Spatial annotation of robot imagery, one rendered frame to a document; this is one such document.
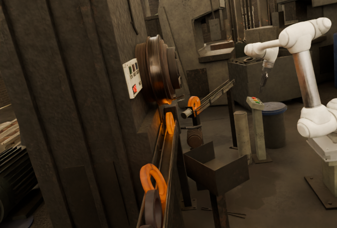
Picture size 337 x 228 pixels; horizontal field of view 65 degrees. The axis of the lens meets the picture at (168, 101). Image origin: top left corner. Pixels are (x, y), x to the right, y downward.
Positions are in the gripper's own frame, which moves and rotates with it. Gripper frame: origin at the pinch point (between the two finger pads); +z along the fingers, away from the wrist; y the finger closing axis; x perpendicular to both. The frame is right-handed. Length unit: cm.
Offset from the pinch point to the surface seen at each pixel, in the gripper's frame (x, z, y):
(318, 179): 50, 56, 41
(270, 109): 21.4, 22.9, -24.1
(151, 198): -76, 21, 153
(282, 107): 33.1, 18.6, -26.3
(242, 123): -9.0, 33.9, 2.4
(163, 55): -86, -22, 73
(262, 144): 16, 52, -2
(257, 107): -0.3, 15.8, 4.5
